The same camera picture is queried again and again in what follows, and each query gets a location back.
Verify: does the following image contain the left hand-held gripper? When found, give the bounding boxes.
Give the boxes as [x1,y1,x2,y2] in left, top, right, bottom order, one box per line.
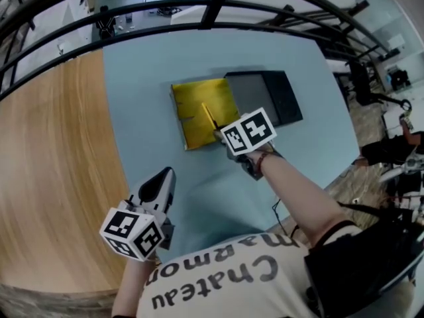
[99,166,177,262]

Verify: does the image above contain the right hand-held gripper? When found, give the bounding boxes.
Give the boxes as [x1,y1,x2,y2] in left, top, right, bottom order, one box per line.
[213,107,278,182]

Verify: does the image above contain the yellow pencil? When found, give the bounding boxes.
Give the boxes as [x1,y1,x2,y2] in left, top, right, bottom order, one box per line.
[201,101,220,131]

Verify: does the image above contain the black box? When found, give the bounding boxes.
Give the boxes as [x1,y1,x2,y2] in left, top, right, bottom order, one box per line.
[169,70,303,153]

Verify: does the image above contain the person's right forearm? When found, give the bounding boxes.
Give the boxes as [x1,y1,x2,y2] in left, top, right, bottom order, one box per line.
[248,143,359,255]

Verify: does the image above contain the black shoulder bag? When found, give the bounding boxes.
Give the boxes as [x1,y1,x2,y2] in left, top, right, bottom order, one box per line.
[303,203,424,318]

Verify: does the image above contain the person's left forearm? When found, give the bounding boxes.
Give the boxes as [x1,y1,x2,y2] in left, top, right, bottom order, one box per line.
[111,258,164,318]

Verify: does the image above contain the white printed T-shirt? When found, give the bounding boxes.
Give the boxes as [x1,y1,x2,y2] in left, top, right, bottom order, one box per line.
[135,232,319,318]

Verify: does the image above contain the black metal railing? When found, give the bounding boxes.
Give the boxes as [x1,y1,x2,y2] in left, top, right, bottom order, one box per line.
[0,0,402,103]

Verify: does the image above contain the black office chair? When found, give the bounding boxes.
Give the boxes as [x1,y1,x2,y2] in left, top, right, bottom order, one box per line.
[345,60,412,113]

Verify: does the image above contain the red string bracelet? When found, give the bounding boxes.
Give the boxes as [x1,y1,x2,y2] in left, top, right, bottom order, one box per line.
[255,151,268,176]

